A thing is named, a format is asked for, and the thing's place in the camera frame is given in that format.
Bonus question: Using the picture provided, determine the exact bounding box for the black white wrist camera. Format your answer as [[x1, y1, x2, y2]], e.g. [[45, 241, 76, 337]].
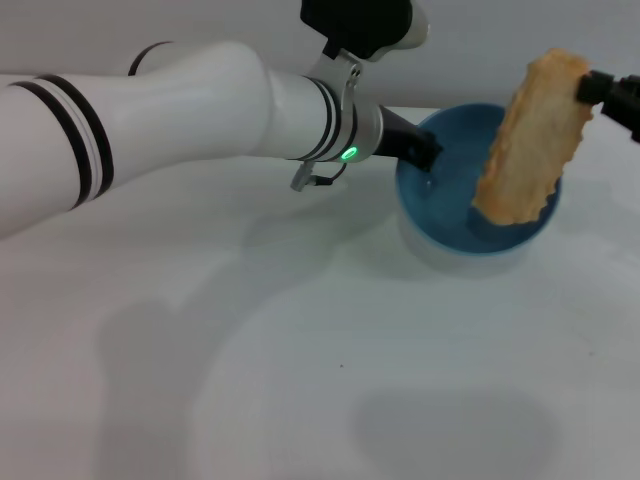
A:
[[299, 0, 431, 101]]

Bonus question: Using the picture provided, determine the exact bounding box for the black cable with metal plug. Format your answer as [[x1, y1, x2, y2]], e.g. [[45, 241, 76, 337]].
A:
[[290, 162, 349, 192]]

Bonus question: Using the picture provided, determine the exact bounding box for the blue bowl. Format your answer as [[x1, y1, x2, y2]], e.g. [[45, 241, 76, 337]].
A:
[[394, 103, 562, 274]]

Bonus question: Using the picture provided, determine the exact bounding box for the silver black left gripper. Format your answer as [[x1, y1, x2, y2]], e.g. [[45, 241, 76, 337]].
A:
[[344, 104, 445, 174]]

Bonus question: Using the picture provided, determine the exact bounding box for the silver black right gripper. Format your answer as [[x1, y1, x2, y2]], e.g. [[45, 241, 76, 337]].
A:
[[578, 71, 640, 144]]

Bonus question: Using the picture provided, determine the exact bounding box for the orange ridged bread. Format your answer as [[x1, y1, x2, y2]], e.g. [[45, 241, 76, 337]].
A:
[[472, 48, 594, 227]]

